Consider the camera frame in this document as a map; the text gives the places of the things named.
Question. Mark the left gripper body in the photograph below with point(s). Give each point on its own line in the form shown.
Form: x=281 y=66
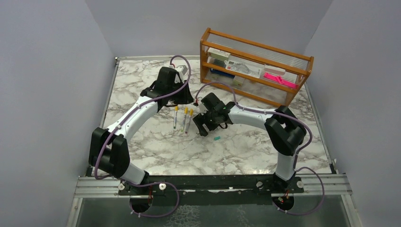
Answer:
x=181 y=97

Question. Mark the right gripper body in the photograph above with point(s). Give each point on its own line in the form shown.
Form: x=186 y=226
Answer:
x=208 y=119

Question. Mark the grey pen teal end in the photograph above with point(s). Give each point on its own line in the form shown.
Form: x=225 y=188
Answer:
x=184 y=119

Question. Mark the grey pen purple end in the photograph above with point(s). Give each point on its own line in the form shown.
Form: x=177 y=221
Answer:
x=188 y=122

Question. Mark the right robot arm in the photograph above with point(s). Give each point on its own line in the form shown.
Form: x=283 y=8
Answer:
x=285 y=131

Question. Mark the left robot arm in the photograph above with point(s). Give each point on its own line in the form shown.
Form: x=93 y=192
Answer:
x=109 y=147

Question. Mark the blue flat box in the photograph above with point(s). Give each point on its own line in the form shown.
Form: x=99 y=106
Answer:
x=221 y=73

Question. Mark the small white box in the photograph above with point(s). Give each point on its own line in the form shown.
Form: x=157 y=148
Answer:
x=238 y=81

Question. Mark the white green box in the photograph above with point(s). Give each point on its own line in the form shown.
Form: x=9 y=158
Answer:
x=218 y=54

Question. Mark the orange wooden shelf rack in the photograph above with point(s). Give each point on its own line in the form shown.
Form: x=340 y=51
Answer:
x=289 y=65

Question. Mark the white printed card package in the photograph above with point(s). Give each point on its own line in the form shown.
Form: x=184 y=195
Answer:
x=243 y=68

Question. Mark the pink plastic tool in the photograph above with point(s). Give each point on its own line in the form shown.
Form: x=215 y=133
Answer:
x=280 y=80

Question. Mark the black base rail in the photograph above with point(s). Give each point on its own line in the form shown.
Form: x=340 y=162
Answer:
x=205 y=190

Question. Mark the aluminium frame rail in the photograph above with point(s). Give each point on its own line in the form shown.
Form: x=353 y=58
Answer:
x=89 y=187

